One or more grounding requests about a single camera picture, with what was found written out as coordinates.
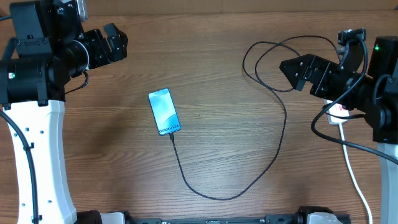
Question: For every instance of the blue Samsung Galaxy smartphone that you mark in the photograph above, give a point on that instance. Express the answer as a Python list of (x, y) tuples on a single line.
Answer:
[(163, 109)]

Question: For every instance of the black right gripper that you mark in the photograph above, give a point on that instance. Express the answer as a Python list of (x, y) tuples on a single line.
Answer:
[(319, 73)]

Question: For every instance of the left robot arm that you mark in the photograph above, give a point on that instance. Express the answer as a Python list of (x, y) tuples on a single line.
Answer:
[(50, 48)]

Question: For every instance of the white power strip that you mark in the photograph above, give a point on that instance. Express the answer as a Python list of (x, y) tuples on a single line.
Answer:
[(337, 114)]

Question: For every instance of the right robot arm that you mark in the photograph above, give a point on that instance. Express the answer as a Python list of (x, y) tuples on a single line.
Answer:
[(364, 82)]

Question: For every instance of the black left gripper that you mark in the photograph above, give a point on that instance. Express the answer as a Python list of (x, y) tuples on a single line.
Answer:
[(94, 38)]

